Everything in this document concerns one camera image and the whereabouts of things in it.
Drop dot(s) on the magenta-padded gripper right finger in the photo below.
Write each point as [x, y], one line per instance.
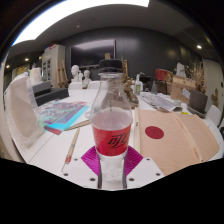
[135, 159]

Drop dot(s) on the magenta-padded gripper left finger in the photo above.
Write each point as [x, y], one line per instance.
[88, 160]

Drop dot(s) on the clear bottle with red label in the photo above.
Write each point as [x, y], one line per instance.
[111, 136]

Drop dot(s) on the wooden brush with red ferrule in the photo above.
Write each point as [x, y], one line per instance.
[71, 146]

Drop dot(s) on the flat round red coaster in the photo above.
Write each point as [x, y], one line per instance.
[154, 132]

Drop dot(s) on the wooden stick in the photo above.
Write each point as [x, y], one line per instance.
[78, 124]

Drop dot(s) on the grey newspaper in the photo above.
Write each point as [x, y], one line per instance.
[160, 101]

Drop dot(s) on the brown sculpture on board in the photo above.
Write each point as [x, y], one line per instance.
[130, 93]

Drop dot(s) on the yellow tag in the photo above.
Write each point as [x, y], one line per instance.
[184, 112]

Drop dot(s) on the small glass jar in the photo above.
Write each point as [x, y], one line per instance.
[177, 103]

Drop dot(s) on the white and green spray bottle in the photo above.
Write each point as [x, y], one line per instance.
[138, 86]

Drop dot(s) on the black box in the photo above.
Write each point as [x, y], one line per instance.
[50, 95]

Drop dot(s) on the white chair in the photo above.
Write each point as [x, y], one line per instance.
[75, 85]
[93, 84]
[214, 115]

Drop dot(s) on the dark plant saucer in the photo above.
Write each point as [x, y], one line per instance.
[195, 113]

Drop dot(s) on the white plaster bust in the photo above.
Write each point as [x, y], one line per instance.
[76, 72]
[86, 79]

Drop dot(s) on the brown cardboard box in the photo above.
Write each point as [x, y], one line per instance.
[181, 86]

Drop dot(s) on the dried plant in dark pot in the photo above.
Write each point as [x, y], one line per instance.
[198, 100]

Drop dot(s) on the wooden easel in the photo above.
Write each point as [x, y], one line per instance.
[62, 75]
[125, 68]

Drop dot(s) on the red box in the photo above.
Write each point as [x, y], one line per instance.
[161, 74]

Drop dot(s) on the white bag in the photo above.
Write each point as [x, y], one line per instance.
[180, 70]

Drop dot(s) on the wooden figure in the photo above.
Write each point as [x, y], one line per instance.
[215, 97]

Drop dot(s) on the white cabinet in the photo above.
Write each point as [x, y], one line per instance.
[51, 63]

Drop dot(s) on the long ceiling light panel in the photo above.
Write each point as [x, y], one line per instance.
[66, 16]

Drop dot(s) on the black wall screen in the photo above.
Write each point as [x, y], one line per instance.
[90, 53]

